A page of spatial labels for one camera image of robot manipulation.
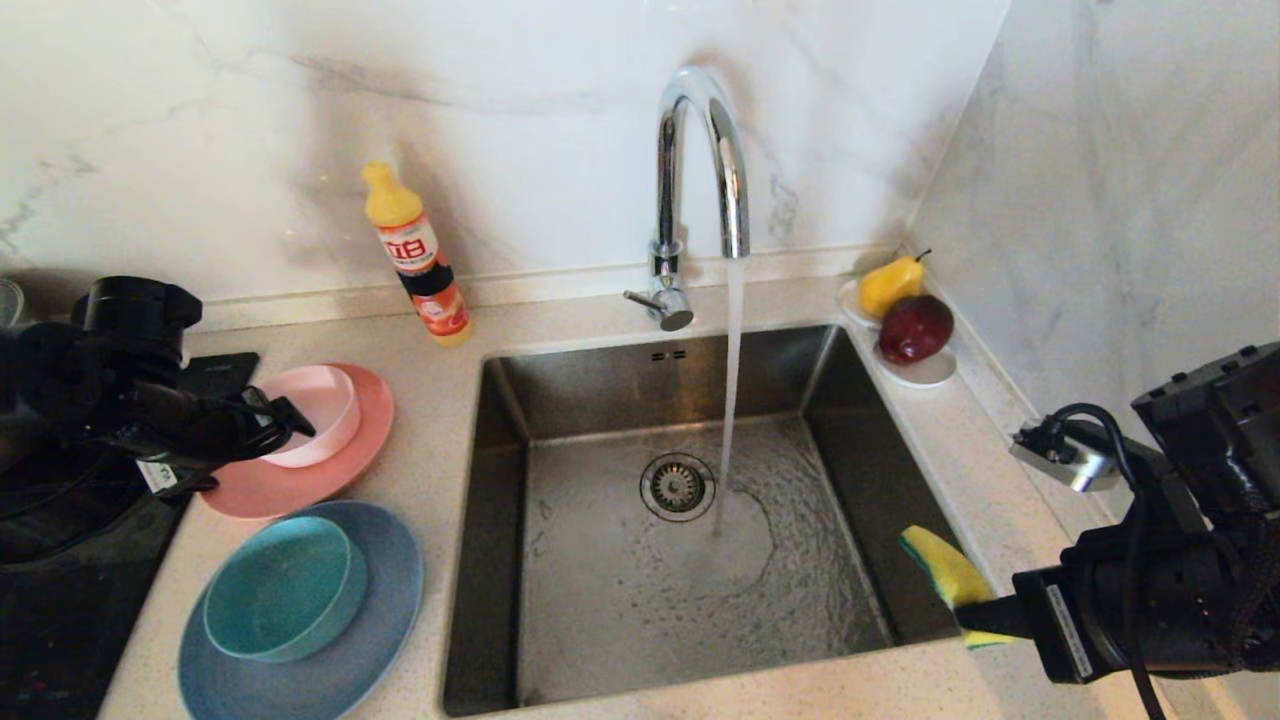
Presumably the light pink bowl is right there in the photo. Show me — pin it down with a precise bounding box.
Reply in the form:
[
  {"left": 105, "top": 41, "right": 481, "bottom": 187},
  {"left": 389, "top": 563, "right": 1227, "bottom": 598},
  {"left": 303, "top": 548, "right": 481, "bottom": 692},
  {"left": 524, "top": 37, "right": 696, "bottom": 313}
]
[{"left": 255, "top": 365, "right": 361, "bottom": 469}]

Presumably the yellow sponge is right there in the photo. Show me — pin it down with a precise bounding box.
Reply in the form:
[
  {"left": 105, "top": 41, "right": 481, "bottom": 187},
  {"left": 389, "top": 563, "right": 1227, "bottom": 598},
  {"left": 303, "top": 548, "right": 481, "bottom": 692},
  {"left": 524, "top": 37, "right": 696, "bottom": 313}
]
[{"left": 897, "top": 525, "right": 1016, "bottom": 651}]

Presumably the yellow-capped orange dish soap bottle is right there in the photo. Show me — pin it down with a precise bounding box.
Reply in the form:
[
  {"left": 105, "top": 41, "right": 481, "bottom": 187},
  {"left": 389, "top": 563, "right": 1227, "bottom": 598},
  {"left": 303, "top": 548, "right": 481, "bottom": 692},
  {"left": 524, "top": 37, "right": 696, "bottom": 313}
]
[{"left": 362, "top": 161, "right": 473, "bottom": 347}]

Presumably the chrome gooseneck faucet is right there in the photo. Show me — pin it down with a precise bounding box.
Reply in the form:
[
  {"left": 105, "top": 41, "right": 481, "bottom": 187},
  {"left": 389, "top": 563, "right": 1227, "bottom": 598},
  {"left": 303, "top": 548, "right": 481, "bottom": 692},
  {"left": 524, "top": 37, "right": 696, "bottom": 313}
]
[{"left": 624, "top": 66, "right": 750, "bottom": 332}]

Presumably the stainless steel sink basin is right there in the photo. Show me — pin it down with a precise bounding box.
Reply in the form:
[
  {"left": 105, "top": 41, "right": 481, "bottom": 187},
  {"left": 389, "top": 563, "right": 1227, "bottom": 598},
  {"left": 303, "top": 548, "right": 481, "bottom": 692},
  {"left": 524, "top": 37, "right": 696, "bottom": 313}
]
[{"left": 443, "top": 323, "right": 1003, "bottom": 716}]

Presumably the salmon pink plate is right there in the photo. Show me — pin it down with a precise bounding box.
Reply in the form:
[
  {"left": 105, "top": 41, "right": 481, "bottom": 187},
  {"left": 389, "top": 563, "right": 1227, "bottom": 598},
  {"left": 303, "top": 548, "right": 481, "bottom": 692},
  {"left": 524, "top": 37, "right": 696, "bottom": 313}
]
[{"left": 200, "top": 363, "right": 395, "bottom": 519}]

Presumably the teal bowl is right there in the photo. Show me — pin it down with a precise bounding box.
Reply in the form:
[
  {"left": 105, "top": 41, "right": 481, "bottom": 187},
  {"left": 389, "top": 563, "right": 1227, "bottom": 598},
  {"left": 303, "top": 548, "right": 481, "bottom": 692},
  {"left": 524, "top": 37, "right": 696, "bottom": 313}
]
[{"left": 203, "top": 516, "right": 369, "bottom": 663}]

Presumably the blue plate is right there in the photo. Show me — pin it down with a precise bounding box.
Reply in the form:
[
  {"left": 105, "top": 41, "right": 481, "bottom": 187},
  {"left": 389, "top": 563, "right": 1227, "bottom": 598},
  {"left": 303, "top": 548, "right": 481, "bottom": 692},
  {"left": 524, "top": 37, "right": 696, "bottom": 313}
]
[{"left": 178, "top": 500, "right": 425, "bottom": 720}]

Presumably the small white dish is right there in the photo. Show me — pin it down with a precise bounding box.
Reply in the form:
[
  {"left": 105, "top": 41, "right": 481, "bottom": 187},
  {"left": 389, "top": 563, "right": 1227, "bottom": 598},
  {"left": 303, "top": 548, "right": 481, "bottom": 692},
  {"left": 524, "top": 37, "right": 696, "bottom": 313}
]
[
  {"left": 872, "top": 338, "right": 957, "bottom": 389},
  {"left": 836, "top": 278, "right": 883, "bottom": 329}
]

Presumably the black induction cooktop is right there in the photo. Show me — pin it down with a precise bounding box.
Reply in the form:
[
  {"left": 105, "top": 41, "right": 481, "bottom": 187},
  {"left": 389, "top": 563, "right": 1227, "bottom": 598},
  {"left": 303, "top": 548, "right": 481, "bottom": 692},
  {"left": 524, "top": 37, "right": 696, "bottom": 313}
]
[{"left": 0, "top": 352, "right": 259, "bottom": 720}]

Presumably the dark red apple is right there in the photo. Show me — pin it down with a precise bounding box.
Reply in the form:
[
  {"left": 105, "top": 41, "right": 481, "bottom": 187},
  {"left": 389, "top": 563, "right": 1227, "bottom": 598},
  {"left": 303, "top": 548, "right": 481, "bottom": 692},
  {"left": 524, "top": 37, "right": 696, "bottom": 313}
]
[{"left": 877, "top": 294, "right": 954, "bottom": 365}]

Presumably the round metal drain strainer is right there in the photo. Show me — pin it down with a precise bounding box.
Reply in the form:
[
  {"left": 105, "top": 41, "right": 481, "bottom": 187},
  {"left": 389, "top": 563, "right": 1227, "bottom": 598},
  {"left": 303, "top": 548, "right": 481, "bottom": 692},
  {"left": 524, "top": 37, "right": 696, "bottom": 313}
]
[{"left": 640, "top": 453, "right": 716, "bottom": 523}]

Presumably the yellow pear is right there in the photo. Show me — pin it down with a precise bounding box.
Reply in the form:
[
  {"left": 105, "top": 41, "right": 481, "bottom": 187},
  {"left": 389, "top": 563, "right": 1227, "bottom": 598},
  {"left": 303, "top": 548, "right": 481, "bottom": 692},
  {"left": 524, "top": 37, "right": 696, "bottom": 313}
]
[{"left": 858, "top": 250, "right": 930, "bottom": 320}]

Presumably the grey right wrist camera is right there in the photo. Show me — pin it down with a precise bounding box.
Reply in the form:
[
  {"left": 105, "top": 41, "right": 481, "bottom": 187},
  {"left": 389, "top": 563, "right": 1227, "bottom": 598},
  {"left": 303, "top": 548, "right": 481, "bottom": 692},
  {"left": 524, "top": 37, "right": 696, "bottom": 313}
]
[{"left": 1010, "top": 415, "right": 1121, "bottom": 493}]

